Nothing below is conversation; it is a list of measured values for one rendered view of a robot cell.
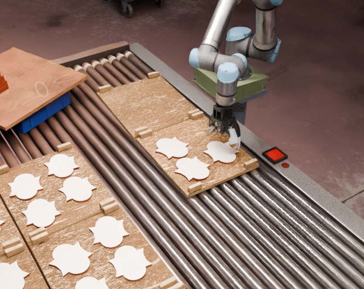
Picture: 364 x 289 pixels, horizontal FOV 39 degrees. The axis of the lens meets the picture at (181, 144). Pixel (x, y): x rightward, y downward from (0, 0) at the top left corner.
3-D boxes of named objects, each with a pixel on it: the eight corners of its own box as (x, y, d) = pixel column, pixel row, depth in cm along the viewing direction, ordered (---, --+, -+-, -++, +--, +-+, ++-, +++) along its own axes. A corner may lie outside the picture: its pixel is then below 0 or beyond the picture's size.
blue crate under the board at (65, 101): (26, 84, 255) (23, 66, 248) (73, 103, 242) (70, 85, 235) (-24, 113, 234) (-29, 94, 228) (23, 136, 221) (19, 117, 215)
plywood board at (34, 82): (14, 50, 261) (13, 46, 260) (87, 78, 240) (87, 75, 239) (-71, 93, 228) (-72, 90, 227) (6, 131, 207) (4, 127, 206)
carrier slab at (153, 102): (159, 77, 262) (159, 74, 261) (202, 117, 234) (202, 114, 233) (96, 95, 248) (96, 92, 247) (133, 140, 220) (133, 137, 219)
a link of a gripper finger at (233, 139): (230, 153, 201) (221, 133, 200) (240, 147, 205) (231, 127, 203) (235, 153, 199) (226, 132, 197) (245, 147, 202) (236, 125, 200)
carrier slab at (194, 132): (203, 117, 234) (203, 114, 233) (259, 167, 207) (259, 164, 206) (136, 141, 219) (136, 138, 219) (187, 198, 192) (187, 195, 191)
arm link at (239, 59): (222, 47, 200) (213, 60, 192) (250, 54, 197) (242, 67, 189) (220, 65, 205) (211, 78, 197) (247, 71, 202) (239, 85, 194)
